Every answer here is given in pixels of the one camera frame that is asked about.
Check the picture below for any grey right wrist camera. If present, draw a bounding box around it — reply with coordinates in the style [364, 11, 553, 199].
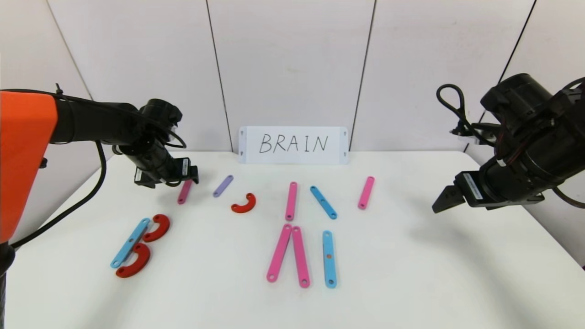
[457, 123, 496, 147]

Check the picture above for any medium red arc piece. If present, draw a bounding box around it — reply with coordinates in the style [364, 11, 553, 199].
[143, 214, 171, 243]

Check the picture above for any white sign card reading BRAIN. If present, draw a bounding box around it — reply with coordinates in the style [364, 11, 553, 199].
[239, 127, 349, 165]

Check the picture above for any long pink bar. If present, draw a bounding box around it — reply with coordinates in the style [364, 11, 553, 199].
[285, 182, 298, 222]
[292, 226, 311, 288]
[177, 180, 193, 205]
[266, 223, 293, 282]

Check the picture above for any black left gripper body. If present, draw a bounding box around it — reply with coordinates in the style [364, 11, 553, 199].
[152, 141, 191, 183]

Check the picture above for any small red arc piece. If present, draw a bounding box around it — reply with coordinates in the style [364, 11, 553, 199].
[231, 192, 257, 214]

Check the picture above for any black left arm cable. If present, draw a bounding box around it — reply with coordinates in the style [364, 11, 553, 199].
[11, 139, 106, 249]

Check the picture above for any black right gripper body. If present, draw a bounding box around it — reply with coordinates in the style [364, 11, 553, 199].
[454, 156, 531, 211]

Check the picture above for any long blue bar orange dot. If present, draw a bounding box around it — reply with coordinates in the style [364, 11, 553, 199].
[322, 230, 338, 289]

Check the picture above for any black looped camera cable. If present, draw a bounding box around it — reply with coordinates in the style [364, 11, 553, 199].
[436, 84, 496, 147]

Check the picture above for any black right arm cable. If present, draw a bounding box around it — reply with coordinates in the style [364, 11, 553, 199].
[551, 186, 585, 209]

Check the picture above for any short blue bar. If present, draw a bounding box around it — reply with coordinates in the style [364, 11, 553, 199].
[310, 186, 338, 220]

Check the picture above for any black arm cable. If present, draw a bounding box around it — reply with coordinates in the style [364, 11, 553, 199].
[11, 139, 106, 249]
[551, 186, 585, 209]

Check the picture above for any short purple bar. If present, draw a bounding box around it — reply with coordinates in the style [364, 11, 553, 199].
[213, 175, 234, 198]

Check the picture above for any large red arc piece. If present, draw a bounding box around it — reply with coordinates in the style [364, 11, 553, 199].
[115, 243, 151, 279]

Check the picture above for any short pink bar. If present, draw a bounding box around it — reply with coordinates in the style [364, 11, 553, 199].
[357, 176, 375, 210]

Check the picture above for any long plain blue bar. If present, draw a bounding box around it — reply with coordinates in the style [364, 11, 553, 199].
[110, 218, 151, 269]

